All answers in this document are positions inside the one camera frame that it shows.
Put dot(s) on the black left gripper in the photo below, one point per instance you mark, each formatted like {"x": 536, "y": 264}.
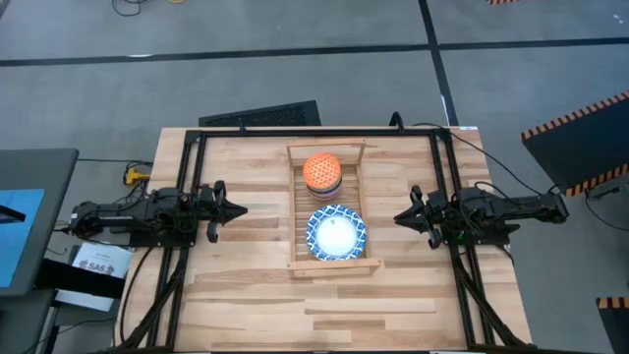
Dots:
{"x": 213, "y": 211}

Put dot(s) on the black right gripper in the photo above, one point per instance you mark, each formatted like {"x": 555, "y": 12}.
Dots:
{"x": 435, "y": 214}

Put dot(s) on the wide blue white patterned bowl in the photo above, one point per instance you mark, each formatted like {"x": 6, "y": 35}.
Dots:
{"x": 336, "y": 233}

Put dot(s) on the red white patterned bowl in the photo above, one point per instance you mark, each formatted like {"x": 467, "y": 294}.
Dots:
{"x": 324, "y": 198}

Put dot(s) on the dark blue patterned bowl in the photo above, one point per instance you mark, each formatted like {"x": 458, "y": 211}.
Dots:
{"x": 324, "y": 195}

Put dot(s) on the orange patterned bowl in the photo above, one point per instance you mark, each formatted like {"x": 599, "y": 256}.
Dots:
{"x": 322, "y": 169}

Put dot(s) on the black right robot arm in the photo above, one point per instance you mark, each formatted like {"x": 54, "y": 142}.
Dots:
{"x": 511, "y": 209}

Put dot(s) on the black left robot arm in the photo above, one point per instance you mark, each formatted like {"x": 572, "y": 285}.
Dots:
{"x": 128, "y": 214}

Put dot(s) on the light wooden open shelf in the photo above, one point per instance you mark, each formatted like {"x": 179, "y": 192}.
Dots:
{"x": 334, "y": 268}

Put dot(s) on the black perforated floor panel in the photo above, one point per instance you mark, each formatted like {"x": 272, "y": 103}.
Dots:
{"x": 260, "y": 115}

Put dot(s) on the yellow power connector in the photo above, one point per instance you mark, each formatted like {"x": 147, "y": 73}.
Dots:
{"x": 133, "y": 175}

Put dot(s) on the white printed label paper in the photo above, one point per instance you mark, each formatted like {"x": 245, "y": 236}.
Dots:
{"x": 100, "y": 260}

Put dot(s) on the white paper sheet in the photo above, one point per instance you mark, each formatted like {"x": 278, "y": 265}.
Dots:
{"x": 83, "y": 301}

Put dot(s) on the black hazard striped platform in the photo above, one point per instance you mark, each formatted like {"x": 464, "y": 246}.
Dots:
{"x": 501, "y": 1}
{"x": 575, "y": 147}
{"x": 616, "y": 329}

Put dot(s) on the grey desk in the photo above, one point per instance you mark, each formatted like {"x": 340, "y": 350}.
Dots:
{"x": 49, "y": 172}

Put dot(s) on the blue sheet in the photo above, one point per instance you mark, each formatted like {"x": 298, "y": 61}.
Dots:
{"x": 22, "y": 246}

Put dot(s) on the black metal rig frame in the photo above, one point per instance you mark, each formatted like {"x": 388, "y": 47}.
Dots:
{"x": 245, "y": 133}

